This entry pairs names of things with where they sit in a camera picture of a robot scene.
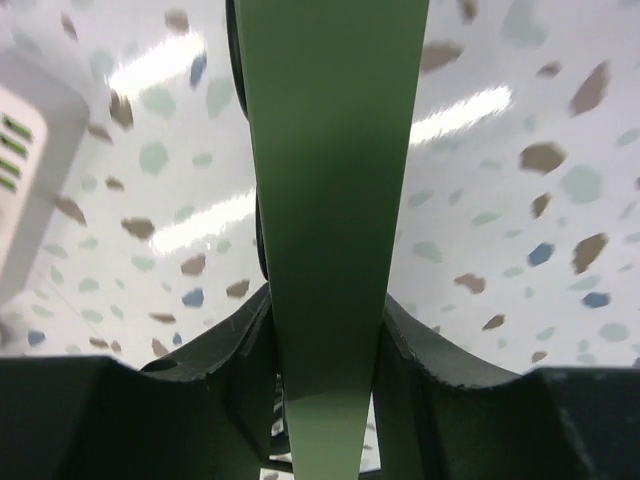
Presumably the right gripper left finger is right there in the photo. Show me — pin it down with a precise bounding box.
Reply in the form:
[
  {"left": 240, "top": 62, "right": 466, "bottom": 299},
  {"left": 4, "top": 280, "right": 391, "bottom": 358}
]
[{"left": 1, "top": 288, "right": 273, "bottom": 479}]

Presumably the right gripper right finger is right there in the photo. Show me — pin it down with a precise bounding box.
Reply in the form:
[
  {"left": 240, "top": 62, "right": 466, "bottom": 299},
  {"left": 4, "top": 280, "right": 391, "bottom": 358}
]
[{"left": 373, "top": 299, "right": 639, "bottom": 479}]

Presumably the white power strip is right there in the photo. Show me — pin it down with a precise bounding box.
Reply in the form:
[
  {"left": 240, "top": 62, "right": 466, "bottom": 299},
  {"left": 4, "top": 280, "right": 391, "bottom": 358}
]
[{"left": 1, "top": 48, "right": 90, "bottom": 304}]

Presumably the green power strip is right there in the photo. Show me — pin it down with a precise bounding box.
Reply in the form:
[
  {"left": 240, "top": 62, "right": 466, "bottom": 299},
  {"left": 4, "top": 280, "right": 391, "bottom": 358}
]
[{"left": 227, "top": 1, "right": 429, "bottom": 479}]

